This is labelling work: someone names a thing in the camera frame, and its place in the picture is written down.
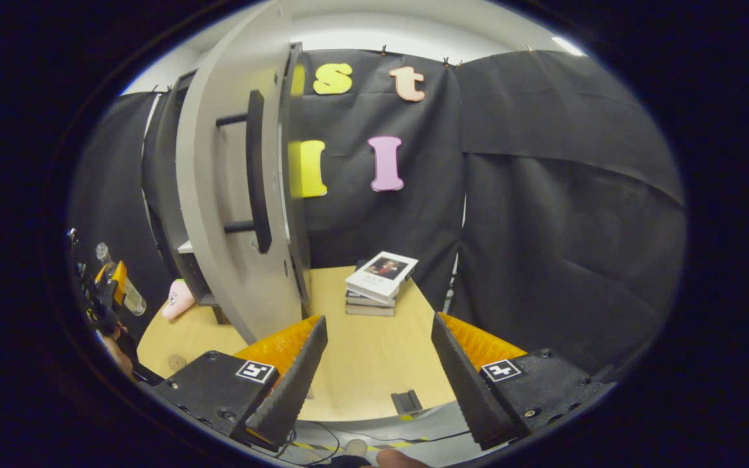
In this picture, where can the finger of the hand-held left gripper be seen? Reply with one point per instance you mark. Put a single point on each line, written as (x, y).
(118, 276)

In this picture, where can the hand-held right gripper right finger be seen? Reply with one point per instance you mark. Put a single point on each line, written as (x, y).
(462, 383)

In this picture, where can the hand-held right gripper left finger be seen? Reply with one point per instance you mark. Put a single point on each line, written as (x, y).
(293, 390)

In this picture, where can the clear plastic bottle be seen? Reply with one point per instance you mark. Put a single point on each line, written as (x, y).
(132, 300)

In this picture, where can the grey cabinet shelf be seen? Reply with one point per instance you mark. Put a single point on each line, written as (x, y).
(185, 247)

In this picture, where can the black table clamp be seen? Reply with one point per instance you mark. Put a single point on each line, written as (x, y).
(407, 403)

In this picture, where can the pink plush toy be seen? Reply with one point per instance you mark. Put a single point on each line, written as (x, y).
(178, 300)

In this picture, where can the thin grey book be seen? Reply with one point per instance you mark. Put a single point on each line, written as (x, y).
(365, 301)
(368, 310)

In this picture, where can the white book with portrait cover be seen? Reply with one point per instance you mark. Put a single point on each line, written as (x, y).
(381, 276)

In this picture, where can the black backdrop cloth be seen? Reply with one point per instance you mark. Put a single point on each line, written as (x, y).
(543, 227)

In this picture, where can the small ceiling light panel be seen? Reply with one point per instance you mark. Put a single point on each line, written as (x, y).
(567, 46)

